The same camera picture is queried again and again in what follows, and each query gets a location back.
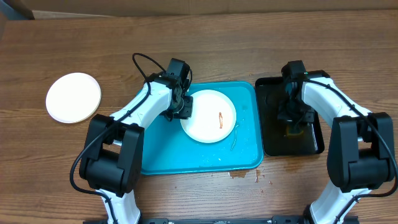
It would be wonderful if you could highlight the teal plastic tray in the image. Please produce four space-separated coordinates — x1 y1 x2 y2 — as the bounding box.
141 81 264 175

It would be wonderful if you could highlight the black water tray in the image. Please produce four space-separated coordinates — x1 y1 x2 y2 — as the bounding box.
255 77 325 157

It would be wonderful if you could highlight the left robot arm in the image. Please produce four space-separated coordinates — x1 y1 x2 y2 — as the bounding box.
70 58 193 223

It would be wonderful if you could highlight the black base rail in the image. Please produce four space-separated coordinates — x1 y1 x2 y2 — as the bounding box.
83 213 360 224

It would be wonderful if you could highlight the white plate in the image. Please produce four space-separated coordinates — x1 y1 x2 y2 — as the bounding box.
180 90 236 143
45 72 101 124

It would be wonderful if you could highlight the green yellow sponge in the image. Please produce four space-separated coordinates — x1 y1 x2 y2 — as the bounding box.
285 125 304 138

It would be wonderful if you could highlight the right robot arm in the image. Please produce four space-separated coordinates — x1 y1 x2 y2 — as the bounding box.
278 60 397 223

